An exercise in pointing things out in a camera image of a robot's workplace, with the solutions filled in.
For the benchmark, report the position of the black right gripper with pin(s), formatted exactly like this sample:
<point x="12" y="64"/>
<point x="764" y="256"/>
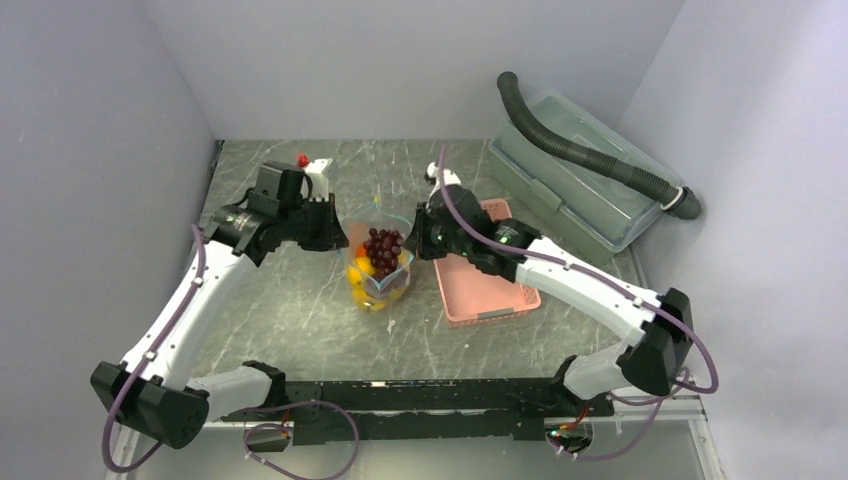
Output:
<point x="418" y="240"/>

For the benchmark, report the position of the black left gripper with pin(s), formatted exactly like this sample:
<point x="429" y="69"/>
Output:
<point x="332" y="235"/>

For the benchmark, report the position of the dark purple grape bunch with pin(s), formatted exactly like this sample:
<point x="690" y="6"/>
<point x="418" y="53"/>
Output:
<point x="385" y="248"/>

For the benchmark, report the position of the clear zip top bag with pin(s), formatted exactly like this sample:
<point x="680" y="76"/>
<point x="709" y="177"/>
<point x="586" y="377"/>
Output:
<point x="356" y="225"/>

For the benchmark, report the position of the yellow bell pepper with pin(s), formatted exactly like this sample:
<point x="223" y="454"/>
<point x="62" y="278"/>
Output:
<point x="360" y="270"/>

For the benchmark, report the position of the yellow mango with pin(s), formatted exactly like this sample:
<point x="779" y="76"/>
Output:
<point x="366" y="302"/>

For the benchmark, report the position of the dark red round fruit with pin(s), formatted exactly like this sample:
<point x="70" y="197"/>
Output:
<point x="397" y="281"/>

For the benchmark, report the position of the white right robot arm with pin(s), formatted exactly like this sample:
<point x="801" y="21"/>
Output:
<point x="652" y="328"/>

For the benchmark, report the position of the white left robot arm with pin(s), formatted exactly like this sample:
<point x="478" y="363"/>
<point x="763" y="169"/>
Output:
<point x="151" y="390"/>

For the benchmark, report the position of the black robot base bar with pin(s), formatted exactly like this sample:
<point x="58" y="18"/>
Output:
<point x="523" y="409"/>

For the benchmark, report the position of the pink perforated plastic basket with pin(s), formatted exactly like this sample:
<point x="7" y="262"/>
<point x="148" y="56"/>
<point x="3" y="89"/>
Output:
<point x="472" y="297"/>

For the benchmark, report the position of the green lidded storage box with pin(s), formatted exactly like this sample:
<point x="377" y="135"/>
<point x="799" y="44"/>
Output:
<point x="597" y="217"/>

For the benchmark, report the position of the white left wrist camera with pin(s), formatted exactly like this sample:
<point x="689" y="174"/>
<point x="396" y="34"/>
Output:
<point x="316" y="184"/>

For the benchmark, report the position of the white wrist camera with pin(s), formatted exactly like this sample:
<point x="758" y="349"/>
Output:
<point x="438" y="177"/>
<point x="316" y="184"/>

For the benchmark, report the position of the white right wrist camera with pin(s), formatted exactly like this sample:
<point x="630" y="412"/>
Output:
<point x="438" y="177"/>

